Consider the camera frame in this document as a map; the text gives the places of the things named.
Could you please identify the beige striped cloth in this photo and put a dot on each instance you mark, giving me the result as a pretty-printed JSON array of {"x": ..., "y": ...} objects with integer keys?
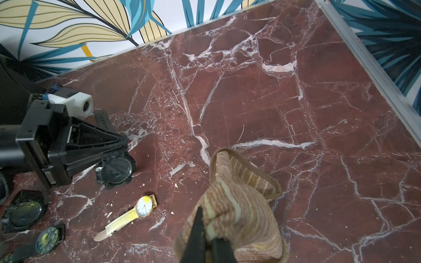
[{"x": 236, "y": 207}]

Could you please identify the cream strap watch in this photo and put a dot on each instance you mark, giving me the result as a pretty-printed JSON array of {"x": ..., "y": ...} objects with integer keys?
[{"x": 143, "y": 208}]

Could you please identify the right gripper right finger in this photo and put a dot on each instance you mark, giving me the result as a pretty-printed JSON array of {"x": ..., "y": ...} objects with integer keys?
[{"x": 222, "y": 251}]

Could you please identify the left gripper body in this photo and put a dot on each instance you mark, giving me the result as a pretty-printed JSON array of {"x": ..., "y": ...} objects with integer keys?
[{"x": 54, "y": 145}]

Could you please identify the small olive watch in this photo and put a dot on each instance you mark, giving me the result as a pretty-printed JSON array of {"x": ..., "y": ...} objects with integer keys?
[{"x": 44, "y": 244}]

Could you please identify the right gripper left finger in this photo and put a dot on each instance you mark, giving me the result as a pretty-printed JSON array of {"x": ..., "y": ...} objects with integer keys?
[{"x": 195, "y": 251}]

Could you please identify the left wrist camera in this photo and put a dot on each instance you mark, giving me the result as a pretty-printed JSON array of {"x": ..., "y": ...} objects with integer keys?
[{"x": 78, "y": 104}]

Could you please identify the black coiled watch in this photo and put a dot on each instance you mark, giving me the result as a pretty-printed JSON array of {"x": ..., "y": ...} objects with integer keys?
[{"x": 25, "y": 211}]

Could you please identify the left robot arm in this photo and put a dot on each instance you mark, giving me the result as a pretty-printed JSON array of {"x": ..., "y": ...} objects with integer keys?
[{"x": 17, "y": 95}]

